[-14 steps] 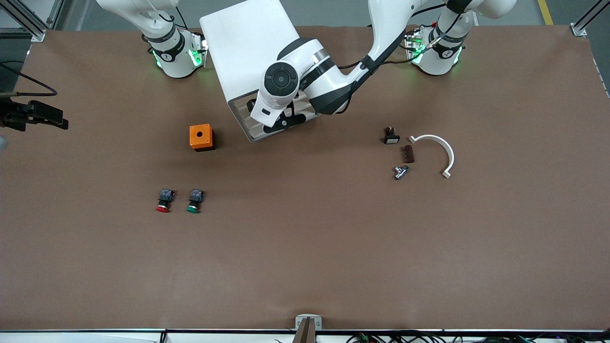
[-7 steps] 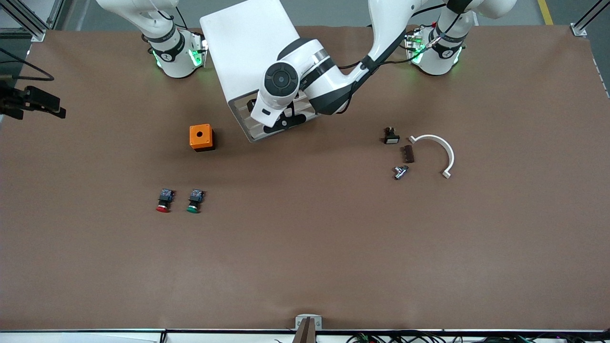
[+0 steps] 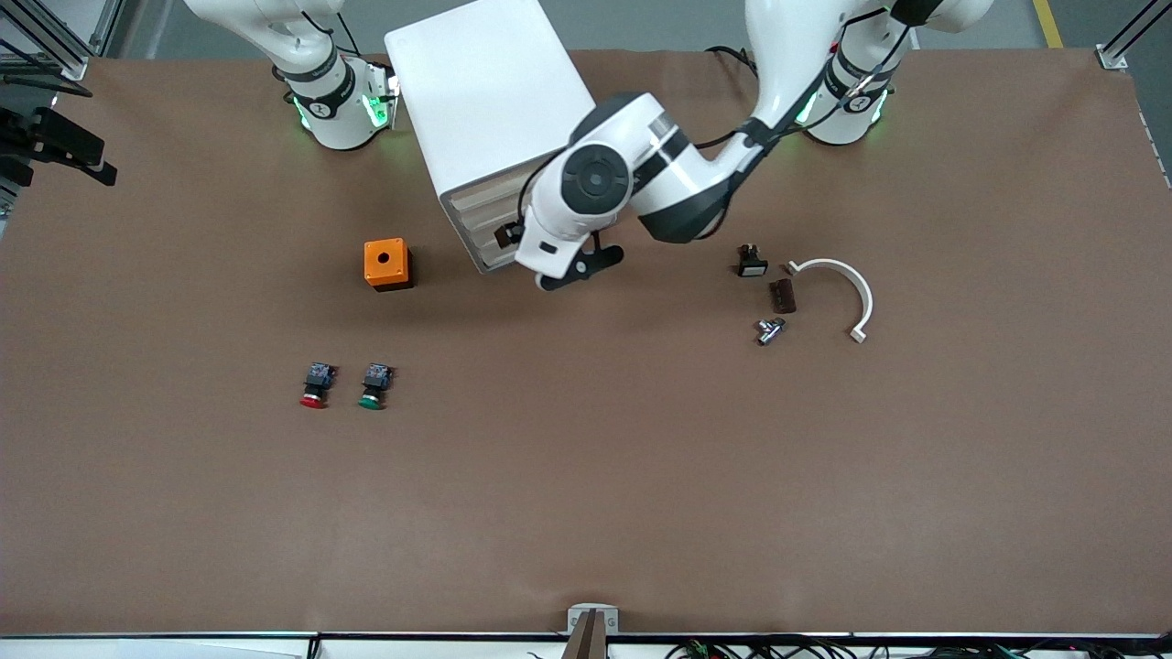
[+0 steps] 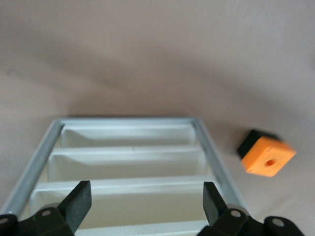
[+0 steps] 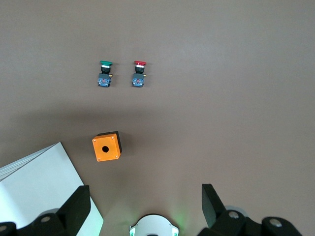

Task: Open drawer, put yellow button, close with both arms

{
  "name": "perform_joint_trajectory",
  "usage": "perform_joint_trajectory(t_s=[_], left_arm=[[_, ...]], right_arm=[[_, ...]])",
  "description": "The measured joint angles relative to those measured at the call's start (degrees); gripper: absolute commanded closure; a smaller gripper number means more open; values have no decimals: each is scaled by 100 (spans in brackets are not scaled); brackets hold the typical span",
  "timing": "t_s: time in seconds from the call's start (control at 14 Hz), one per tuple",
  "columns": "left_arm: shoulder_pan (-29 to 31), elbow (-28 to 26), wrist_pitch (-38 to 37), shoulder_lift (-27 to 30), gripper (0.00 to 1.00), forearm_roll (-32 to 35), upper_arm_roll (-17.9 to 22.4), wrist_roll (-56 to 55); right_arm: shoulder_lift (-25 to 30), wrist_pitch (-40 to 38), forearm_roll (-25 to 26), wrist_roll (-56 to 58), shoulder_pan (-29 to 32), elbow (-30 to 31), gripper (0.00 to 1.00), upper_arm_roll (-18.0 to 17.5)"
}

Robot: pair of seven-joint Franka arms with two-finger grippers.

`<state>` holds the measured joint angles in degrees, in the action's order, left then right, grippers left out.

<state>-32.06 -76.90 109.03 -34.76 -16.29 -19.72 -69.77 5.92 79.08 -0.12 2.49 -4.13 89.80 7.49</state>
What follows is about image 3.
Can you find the red mushroom push button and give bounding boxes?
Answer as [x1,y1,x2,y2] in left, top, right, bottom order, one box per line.
[299,362,337,410]

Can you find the aluminium frame profile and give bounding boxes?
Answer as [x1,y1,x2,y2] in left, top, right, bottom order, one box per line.
[1094,0,1172,70]
[0,0,125,81]

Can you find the grey metal mounting bracket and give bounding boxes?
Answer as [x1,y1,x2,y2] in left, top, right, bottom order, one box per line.
[566,602,621,659]

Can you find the white drawer cabinet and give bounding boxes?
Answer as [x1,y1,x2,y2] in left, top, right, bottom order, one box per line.
[383,0,596,275]

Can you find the orange box with hole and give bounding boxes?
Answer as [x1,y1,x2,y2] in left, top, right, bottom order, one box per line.
[364,238,414,293]

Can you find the green mushroom push button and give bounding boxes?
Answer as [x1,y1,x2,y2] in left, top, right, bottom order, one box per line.
[357,363,395,411]

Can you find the tangled black cables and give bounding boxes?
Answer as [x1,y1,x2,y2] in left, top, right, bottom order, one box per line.
[529,638,1172,659]

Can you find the white curved bracket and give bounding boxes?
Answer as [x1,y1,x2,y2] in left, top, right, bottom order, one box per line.
[785,258,874,344]

